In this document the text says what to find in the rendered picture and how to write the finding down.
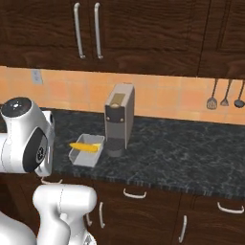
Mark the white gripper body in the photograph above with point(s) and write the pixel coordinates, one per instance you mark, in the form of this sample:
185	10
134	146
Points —
49	134

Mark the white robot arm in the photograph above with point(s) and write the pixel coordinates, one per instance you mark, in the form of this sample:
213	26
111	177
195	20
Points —
19	143

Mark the yellow corn cob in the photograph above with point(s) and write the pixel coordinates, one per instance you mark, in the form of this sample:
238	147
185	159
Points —
85	147

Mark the grey rectangular container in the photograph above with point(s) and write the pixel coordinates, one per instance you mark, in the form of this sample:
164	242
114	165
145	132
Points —
83	157

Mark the grey coffee machine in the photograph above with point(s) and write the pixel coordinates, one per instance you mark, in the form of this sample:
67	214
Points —
118	121

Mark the dark wood drawer front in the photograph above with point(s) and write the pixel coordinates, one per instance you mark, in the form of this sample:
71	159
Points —
207	204
159	195

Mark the dark wood base cupboard door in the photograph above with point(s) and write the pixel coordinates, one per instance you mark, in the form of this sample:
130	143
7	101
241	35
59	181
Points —
140	223
217	233

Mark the dark slotted turner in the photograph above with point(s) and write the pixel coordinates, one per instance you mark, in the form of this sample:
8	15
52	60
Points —
211	102

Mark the dark spatula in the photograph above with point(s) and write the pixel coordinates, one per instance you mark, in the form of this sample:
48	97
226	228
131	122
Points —
225	102

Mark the dark ladle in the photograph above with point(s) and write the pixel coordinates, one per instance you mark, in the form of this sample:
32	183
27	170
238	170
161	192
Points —
239	102

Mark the grey wall socket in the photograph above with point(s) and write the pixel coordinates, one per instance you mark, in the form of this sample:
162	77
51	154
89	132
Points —
37	77

